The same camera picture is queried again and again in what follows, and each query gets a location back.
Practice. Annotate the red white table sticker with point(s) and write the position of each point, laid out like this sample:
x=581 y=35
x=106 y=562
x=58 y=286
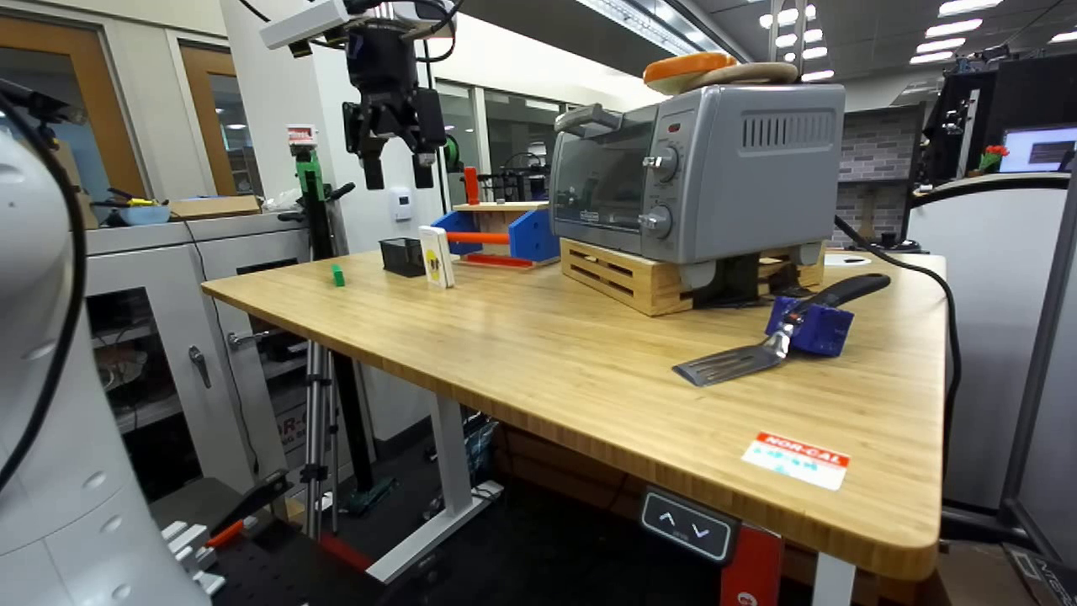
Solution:
x=797 y=460

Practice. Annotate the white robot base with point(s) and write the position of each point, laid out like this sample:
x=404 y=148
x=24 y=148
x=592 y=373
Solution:
x=76 y=525

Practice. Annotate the orange plate on oven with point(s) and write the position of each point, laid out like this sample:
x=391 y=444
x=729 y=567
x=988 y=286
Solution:
x=688 y=71

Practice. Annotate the desk height control panel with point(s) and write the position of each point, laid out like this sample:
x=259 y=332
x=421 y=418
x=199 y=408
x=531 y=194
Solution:
x=688 y=525

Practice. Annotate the camera tripod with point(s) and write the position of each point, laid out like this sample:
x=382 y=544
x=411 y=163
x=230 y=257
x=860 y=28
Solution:
x=324 y=418

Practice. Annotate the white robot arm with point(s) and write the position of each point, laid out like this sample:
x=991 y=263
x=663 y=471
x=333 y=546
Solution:
x=407 y=18

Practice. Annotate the white cabinet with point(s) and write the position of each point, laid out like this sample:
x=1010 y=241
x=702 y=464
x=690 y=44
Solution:
x=196 y=383

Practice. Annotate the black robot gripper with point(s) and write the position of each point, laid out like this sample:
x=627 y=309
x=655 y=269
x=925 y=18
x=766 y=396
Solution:
x=391 y=105

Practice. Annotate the yellow and white book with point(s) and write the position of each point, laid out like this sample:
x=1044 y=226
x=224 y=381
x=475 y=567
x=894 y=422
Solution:
x=434 y=257

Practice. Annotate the green rectangular block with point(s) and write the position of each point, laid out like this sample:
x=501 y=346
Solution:
x=338 y=277

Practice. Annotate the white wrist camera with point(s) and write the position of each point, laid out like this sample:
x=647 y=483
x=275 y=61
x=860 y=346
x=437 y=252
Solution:
x=310 y=20

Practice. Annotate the blue spatula holder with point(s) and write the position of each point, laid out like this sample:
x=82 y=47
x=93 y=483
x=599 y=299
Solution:
x=823 y=332

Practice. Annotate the grey toaster oven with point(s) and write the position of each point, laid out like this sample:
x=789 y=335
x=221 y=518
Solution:
x=702 y=176

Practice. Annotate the wooden blue toy toolbox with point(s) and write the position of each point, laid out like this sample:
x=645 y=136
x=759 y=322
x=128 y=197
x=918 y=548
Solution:
x=501 y=233

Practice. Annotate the black mesh box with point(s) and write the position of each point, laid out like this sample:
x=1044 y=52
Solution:
x=402 y=257

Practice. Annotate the red toy screwdriver handle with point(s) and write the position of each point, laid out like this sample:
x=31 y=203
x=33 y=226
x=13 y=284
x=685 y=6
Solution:
x=471 y=187

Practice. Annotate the black handled metal spatula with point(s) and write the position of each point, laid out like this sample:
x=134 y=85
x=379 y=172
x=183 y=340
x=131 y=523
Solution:
x=772 y=351

